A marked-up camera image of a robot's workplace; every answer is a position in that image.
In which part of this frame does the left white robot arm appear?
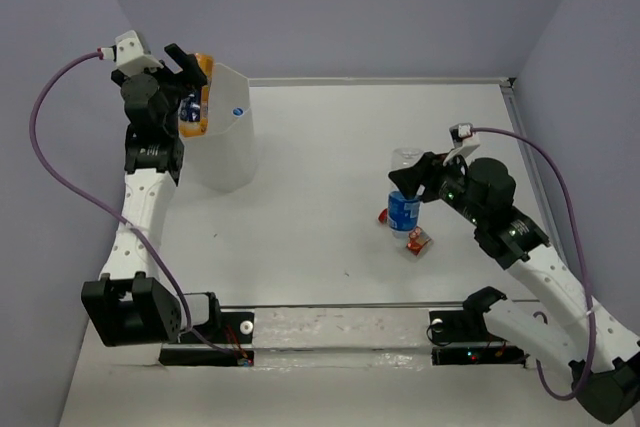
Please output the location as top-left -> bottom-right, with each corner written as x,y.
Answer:
81,44 -> 221,347

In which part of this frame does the red cap crushed bottle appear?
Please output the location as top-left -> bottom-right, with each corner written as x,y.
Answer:
392,226 -> 434,259

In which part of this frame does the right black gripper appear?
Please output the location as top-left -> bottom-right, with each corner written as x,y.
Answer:
387,148 -> 485,227

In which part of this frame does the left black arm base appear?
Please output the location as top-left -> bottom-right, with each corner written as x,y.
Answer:
159,309 -> 255,367

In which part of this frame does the white octagonal plastic bin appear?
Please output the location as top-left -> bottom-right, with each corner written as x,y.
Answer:
180,62 -> 258,193

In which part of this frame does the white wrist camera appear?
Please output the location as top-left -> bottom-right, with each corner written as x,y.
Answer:
98,30 -> 163,77
444,123 -> 480,165

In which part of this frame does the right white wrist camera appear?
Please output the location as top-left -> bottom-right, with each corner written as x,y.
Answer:
444,123 -> 480,165

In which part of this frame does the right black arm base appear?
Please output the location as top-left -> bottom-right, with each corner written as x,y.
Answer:
425,309 -> 528,367

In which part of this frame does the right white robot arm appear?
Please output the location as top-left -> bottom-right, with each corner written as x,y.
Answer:
388,152 -> 639,425

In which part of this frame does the clear bottle blue label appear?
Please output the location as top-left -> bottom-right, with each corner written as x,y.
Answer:
387,147 -> 424,248

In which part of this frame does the orange juice bottle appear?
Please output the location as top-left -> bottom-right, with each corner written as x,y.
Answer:
179,53 -> 215,138

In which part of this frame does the clear bottle blue ring cap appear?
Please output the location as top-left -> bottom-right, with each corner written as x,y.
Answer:
232,107 -> 245,118

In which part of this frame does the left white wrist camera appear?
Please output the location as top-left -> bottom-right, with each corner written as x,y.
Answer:
98,30 -> 163,77

